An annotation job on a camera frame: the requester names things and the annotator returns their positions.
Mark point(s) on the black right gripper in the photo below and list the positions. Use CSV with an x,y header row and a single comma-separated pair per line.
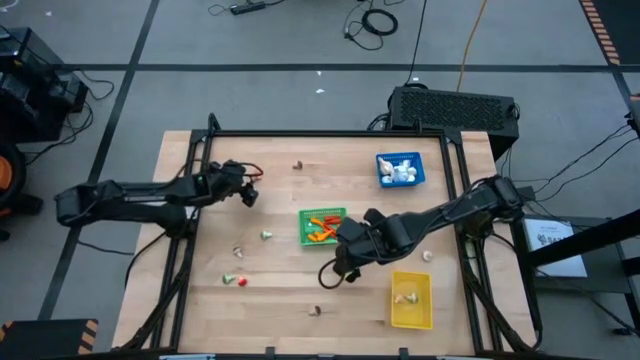
x,y
370,240

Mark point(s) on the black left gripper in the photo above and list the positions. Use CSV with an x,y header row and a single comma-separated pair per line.
x,y
225,177

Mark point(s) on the orange chili pepper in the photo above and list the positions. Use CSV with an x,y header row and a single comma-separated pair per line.
x,y
325,234
312,238
316,221

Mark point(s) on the red chili pepper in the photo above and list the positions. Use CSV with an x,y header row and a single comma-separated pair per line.
x,y
333,218
332,223
330,228

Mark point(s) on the green cap mushroom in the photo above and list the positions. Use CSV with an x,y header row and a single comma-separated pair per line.
x,y
412,298
266,234
228,278

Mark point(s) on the large white garlic bulb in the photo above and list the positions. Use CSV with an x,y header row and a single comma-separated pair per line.
x,y
400,173

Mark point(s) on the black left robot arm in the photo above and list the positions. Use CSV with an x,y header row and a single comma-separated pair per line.
x,y
125,200

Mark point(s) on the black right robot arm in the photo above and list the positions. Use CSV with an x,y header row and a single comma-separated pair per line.
x,y
450,212

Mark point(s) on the beige mushroom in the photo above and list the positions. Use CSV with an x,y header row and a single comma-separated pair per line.
x,y
238,252
427,256

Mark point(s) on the green plastic basket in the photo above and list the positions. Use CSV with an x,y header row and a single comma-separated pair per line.
x,y
305,227

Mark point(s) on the yellow plastic basket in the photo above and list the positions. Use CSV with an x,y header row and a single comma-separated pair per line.
x,y
412,320

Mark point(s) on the small red tomato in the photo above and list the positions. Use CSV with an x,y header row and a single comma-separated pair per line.
x,y
242,281

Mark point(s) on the blue plastic basket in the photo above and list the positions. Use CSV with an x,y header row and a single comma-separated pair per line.
x,y
420,182

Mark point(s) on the black power strip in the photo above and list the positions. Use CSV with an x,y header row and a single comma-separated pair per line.
x,y
247,7

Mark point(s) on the black computer tower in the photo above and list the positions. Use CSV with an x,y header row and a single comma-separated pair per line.
x,y
450,112

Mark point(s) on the white printed paper sheet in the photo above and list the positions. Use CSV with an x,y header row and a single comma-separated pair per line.
x,y
555,250

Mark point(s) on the black orange round machine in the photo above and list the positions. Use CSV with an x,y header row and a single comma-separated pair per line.
x,y
15,165

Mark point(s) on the black metal stand beam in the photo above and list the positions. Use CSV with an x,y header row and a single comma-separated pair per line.
x,y
585,240

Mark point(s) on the black equipment case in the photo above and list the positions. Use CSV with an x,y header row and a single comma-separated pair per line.
x,y
30,85

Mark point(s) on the black box hazard stripes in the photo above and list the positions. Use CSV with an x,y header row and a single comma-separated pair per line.
x,y
45,340

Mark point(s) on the dark grey side table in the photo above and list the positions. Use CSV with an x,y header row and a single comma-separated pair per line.
x,y
605,282

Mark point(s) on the dark mat orange striped edge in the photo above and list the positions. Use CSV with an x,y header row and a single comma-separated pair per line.
x,y
625,25

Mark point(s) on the black aluminium table frame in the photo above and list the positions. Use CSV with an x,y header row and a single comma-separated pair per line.
x,y
300,133

